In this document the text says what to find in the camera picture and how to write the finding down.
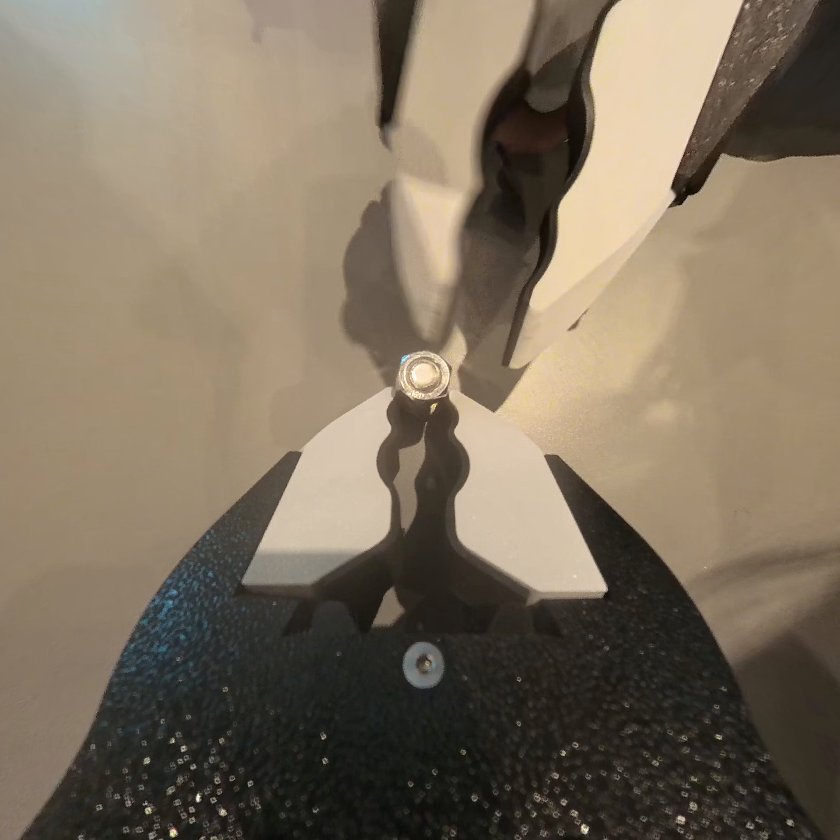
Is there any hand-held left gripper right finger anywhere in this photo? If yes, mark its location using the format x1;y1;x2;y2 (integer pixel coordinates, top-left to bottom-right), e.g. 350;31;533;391
400;392;605;608

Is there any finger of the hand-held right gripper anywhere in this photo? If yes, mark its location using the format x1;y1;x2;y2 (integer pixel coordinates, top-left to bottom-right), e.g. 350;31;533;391
382;0;538;345
502;0;744;368

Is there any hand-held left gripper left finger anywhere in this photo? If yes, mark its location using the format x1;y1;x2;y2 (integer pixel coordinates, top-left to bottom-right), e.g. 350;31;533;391
239;392;411;598

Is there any silver hex nut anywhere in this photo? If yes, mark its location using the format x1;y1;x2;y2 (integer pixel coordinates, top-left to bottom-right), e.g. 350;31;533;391
395;351;455;401

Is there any person's right hand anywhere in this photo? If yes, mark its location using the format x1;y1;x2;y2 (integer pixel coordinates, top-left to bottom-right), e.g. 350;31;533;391
492;108;571;155

